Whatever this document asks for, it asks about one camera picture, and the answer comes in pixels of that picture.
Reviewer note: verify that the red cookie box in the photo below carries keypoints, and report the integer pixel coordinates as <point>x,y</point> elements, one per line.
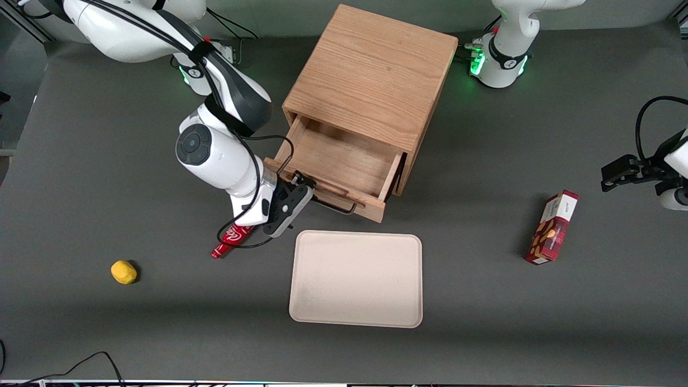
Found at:
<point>552,228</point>

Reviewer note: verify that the aluminium frame profile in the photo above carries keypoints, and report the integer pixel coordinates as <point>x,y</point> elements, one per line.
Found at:
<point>21,19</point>

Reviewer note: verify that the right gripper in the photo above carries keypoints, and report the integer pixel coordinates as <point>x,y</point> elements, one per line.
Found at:
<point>297,189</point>

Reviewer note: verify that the beige plastic tray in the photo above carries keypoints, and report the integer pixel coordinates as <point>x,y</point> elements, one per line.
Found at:
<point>356,278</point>

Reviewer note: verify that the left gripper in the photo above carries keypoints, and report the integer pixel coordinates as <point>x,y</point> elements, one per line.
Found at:
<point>654,163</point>

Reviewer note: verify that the yellow lemon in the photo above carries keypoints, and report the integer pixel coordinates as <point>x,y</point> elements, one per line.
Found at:
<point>123,272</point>

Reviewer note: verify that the black bracket at edge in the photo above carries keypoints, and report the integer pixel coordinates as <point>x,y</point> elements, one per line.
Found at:
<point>3,97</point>

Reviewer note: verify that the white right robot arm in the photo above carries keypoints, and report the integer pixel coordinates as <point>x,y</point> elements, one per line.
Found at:
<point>215,156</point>

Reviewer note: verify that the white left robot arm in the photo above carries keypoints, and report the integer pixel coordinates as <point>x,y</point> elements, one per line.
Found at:
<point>505,48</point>

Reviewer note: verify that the wooden drawer cabinet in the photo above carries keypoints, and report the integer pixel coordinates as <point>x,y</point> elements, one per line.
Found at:
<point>376,70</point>

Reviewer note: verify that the red soda bottle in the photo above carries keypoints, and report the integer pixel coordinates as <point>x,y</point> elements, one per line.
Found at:
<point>228,243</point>

